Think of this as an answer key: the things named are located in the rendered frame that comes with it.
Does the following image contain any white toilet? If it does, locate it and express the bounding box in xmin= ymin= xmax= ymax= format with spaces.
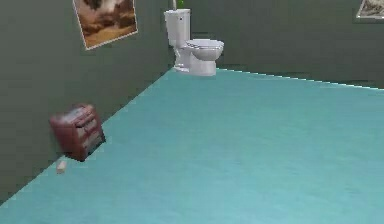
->
xmin=163 ymin=8 xmax=225 ymax=77

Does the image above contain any dark red small cabinet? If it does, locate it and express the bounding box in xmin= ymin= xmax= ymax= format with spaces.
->
xmin=49 ymin=103 xmax=107 ymax=163

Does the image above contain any brown framed picture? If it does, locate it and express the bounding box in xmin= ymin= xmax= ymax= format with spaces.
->
xmin=72 ymin=0 xmax=139 ymax=51

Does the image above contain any grey framed picture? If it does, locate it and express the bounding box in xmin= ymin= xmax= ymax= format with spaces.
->
xmin=355 ymin=0 xmax=384 ymax=20

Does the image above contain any small white block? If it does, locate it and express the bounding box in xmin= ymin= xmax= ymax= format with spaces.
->
xmin=56 ymin=160 xmax=68 ymax=175

